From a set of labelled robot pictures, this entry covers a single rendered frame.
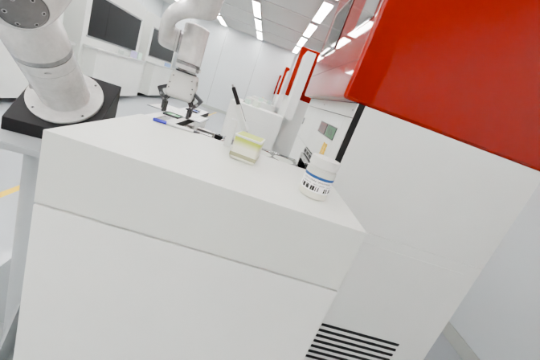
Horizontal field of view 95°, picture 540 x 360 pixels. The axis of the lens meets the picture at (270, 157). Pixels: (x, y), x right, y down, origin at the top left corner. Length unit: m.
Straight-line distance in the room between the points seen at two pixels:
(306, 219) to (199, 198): 0.21
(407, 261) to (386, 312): 0.24
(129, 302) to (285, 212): 0.39
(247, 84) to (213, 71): 1.24
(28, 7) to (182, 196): 0.42
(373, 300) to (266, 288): 0.65
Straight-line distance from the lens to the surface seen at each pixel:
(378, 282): 1.12
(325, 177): 0.57
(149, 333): 0.72
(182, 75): 0.98
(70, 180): 0.58
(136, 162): 0.51
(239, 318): 0.65
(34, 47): 0.78
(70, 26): 5.48
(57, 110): 0.95
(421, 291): 1.22
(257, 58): 8.97
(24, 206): 1.08
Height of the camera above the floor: 1.15
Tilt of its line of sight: 13 degrees down
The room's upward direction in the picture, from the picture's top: 20 degrees clockwise
